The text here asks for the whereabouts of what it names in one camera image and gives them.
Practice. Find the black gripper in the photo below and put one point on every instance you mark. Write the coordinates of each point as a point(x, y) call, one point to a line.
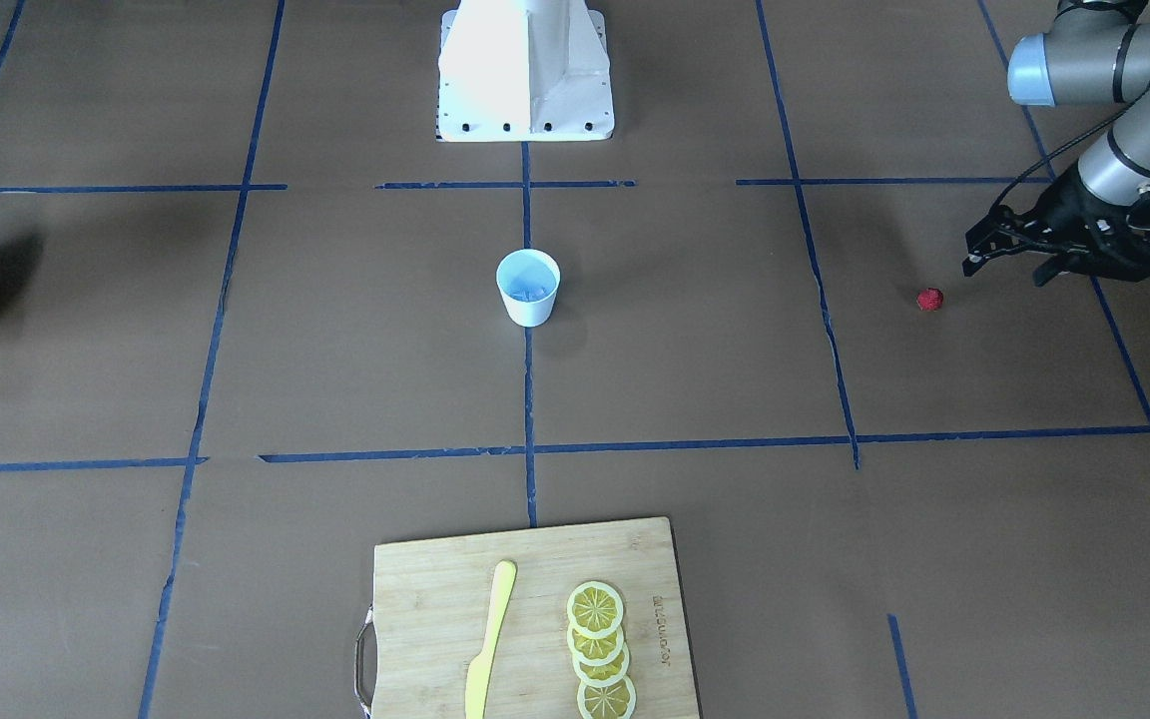
point(1067, 207)

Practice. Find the red strawberry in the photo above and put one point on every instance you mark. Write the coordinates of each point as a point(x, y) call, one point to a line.
point(930, 300)

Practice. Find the ice cubes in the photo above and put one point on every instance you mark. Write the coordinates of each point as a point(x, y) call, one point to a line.
point(530, 287)

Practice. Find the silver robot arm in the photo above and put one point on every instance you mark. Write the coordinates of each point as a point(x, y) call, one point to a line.
point(1093, 53)

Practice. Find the light blue plastic cup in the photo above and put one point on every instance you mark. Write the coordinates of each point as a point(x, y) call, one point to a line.
point(527, 316)

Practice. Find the top lemon slice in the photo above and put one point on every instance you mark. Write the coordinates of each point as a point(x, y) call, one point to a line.
point(595, 609)

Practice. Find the yellow plastic knife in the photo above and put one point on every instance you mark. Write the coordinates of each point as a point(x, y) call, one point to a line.
point(479, 669)

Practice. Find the bamboo cutting board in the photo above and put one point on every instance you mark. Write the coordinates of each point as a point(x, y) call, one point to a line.
point(427, 615)

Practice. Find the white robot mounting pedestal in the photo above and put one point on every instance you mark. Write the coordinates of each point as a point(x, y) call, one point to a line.
point(524, 71)

